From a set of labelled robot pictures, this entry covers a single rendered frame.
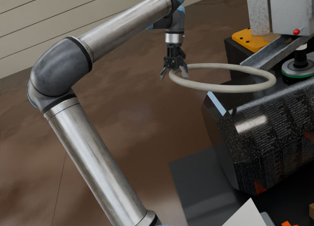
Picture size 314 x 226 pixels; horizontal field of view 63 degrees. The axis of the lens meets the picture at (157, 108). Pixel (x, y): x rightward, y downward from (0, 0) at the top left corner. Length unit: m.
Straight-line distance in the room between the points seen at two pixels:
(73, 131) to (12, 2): 7.08
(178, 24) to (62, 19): 6.47
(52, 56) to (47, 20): 6.93
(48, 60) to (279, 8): 1.27
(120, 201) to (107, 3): 6.84
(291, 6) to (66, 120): 1.27
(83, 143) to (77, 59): 0.25
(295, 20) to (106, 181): 1.28
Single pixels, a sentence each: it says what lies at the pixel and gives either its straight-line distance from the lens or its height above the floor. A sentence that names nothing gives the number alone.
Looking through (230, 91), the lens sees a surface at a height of 1.22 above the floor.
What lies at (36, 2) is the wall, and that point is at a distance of 7.63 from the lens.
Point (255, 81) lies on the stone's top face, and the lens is 1.85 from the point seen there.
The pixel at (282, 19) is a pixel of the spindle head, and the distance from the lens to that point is 1.66.
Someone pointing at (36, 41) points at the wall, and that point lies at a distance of 7.87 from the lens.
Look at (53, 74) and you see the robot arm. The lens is 0.74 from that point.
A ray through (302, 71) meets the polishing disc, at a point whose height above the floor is 0.86.
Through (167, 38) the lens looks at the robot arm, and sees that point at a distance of 1.26.
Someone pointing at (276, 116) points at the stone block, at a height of 0.70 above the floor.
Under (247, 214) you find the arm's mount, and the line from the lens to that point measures 0.88.
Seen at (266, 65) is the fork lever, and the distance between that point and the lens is 1.43.
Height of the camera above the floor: 1.78
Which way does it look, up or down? 32 degrees down
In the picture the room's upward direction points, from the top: 22 degrees counter-clockwise
